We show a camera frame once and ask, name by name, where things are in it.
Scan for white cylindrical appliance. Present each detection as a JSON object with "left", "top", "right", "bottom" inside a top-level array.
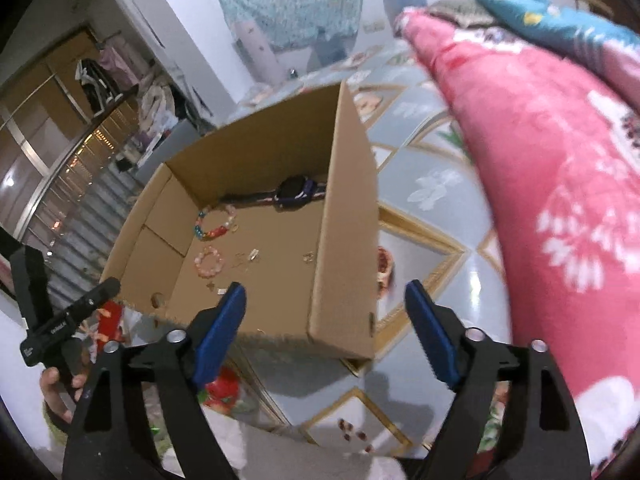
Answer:
[{"left": 234, "top": 20, "right": 286, "bottom": 86}]

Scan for multicolour bead bracelet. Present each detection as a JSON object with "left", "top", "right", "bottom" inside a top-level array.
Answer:
[{"left": 193, "top": 202, "right": 239, "bottom": 242}]

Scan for pink strap smartwatch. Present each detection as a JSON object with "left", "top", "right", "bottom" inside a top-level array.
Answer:
[{"left": 220, "top": 174, "right": 326, "bottom": 210}]

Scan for brown cardboard box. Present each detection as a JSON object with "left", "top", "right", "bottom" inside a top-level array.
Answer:
[{"left": 103, "top": 84, "right": 378, "bottom": 360}]

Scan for red paper bag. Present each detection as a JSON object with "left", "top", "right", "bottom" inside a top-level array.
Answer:
[{"left": 96, "top": 301, "right": 124, "bottom": 353}]

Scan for red floral blanket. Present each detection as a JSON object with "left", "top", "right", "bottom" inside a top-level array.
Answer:
[{"left": 398, "top": 9, "right": 639, "bottom": 463}]

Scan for person's left hand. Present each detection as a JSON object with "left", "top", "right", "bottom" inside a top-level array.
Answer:
[{"left": 39, "top": 367, "right": 89, "bottom": 424}]

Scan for blue patterned pillow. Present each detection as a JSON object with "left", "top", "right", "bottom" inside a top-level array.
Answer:
[{"left": 466, "top": 0, "right": 640, "bottom": 91}]

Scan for metal balcony railing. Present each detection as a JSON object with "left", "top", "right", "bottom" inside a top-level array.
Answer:
[{"left": 14, "top": 87, "right": 142, "bottom": 307}]

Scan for grey storage box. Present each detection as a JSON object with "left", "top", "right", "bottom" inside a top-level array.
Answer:
[{"left": 134, "top": 119, "right": 201, "bottom": 185}]

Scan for hanging clothes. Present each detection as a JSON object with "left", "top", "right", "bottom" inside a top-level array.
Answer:
[{"left": 74, "top": 34, "right": 151, "bottom": 115}]

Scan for pink peach bead bracelet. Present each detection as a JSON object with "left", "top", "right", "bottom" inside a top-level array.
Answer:
[{"left": 193, "top": 245, "right": 225, "bottom": 280}]

